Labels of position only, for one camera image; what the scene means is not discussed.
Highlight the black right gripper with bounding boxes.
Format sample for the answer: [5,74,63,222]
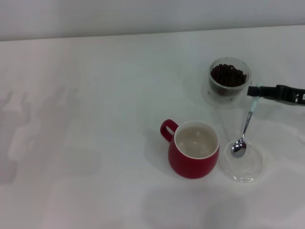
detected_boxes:
[247,84,305,107]

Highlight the clear glass cup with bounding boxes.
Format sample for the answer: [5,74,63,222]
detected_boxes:
[209,57,254,99]

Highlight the clear glass saucer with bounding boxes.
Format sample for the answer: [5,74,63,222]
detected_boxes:
[201,73,253,110]

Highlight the metal spoon with blue handle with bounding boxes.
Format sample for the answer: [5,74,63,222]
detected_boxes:
[231,83,262,158]

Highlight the clear round glass dish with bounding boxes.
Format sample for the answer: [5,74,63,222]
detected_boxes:
[218,140,267,184]

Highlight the red ceramic mug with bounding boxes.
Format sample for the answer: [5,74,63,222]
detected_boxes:
[160,119,220,179]

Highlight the coffee beans heap in glass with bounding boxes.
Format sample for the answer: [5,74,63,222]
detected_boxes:
[211,63,248,87]

